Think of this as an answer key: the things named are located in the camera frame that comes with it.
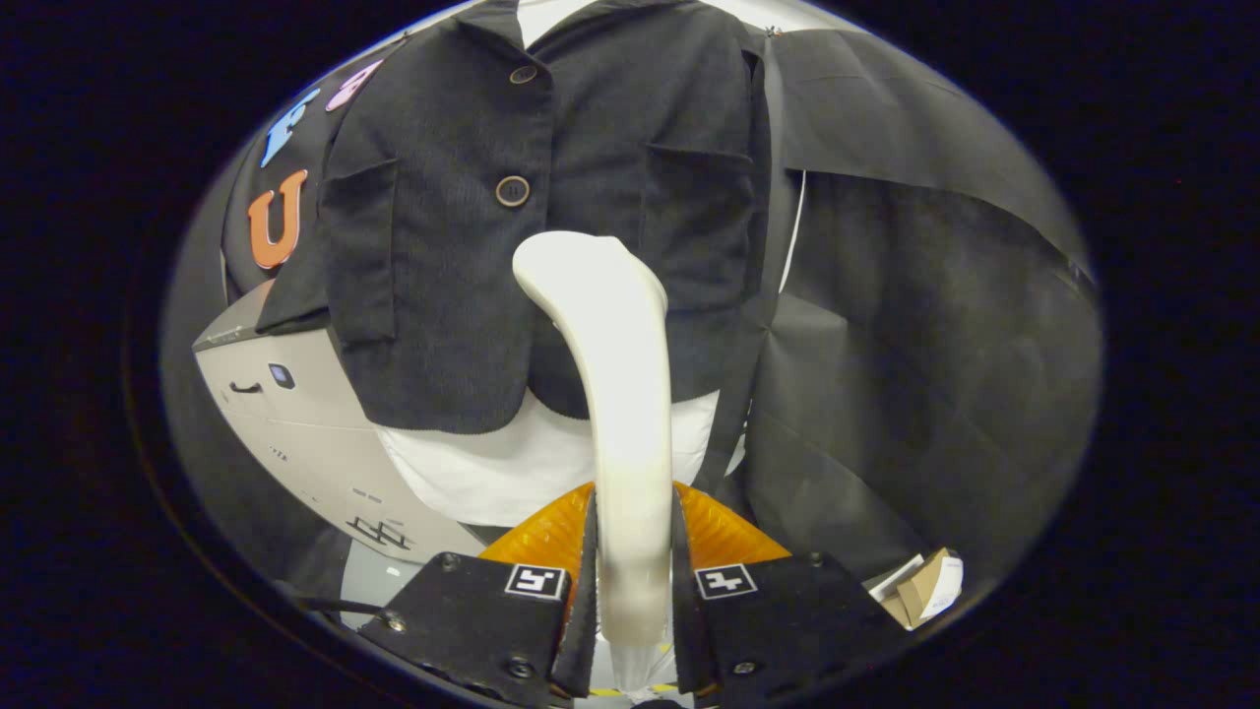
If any grey cabinet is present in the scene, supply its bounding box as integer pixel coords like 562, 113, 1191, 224
192, 281, 488, 567

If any black backdrop cloth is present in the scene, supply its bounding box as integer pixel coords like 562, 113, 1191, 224
162, 28, 1103, 621

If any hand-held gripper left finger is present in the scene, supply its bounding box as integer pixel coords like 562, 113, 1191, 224
359, 483, 599, 708

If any cardboard box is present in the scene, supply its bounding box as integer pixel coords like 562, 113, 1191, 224
866, 547, 966, 631

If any white mannequin torso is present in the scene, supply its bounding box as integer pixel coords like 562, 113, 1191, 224
374, 0, 749, 528

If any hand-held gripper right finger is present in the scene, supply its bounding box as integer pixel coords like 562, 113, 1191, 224
672, 481, 912, 705

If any black jacket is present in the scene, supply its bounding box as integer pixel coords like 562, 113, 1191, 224
258, 0, 788, 436

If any white garment steamer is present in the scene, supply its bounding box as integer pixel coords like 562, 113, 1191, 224
512, 231, 680, 695

